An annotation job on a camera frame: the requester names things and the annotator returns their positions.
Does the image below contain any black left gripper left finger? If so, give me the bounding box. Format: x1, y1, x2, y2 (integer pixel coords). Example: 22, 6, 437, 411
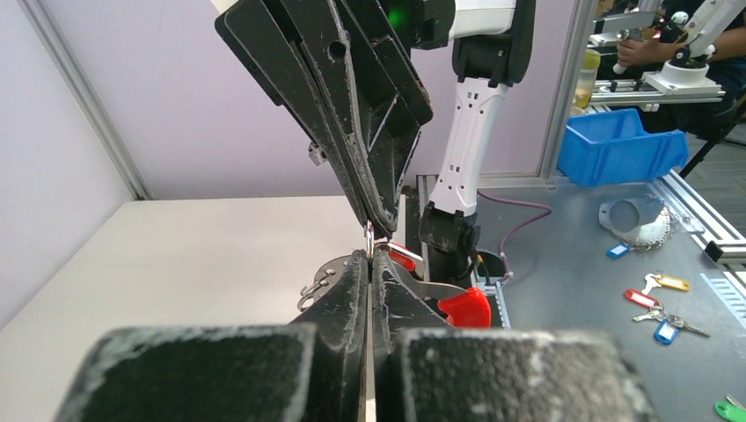
55, 251, 369, 421

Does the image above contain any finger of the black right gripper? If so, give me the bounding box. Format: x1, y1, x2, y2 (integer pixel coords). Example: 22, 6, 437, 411
214, 1, 370, 225
262, 0, 435, 237

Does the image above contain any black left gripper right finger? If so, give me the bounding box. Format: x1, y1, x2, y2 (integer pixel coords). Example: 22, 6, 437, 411
370, 251, 658, 421

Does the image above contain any key with red tag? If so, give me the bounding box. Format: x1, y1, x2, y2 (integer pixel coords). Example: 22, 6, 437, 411
375, 240, 425, 280

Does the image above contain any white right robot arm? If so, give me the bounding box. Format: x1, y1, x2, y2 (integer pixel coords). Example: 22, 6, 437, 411
214, 1, 536, 287

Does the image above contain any spare metal keyring plate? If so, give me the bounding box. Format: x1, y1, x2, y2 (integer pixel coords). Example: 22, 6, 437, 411
598, 194, 679, 251

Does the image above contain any person's hand in background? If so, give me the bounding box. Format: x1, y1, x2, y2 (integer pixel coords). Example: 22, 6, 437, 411
617, 39, 668, 68

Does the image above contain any small blue key tag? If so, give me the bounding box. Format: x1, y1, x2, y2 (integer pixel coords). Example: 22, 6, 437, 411
606, 243, 632, 259

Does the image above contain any red tagged key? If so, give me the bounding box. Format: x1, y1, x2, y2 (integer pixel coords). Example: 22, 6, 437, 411
623, 288, 661, 309

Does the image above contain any yellow liquid bottle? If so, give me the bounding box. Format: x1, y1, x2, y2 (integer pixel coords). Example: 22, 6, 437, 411
574, 49, 601, 109

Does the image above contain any yellow tagged key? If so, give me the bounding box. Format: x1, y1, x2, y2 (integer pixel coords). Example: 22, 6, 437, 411
641, 273, 691, 295

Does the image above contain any blue tagged key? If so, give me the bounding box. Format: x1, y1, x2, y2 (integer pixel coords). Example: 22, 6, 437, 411
632, 307, 711, 346

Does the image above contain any blue plastic bin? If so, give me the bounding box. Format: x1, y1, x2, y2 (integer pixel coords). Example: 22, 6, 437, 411
557, 109, 689, 187

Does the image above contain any green plastic piece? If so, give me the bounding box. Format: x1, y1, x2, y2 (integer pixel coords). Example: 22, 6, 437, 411
714, 395, 746, 422

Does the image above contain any white device on stand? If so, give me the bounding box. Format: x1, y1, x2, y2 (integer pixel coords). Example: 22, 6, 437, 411
589, 0, 746, 109

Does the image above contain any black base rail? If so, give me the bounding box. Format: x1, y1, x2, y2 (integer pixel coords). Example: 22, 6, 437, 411
403, 183, 510, 329

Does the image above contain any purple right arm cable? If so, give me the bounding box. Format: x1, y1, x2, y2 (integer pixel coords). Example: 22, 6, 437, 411
476, 189, 555, 284

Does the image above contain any left aluminium frame post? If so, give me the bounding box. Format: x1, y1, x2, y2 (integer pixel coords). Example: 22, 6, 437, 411
18, 0, 155, 200

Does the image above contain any aluminium frame upright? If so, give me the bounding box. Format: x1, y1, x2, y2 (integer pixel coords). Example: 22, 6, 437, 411
538, 1, 597, 185

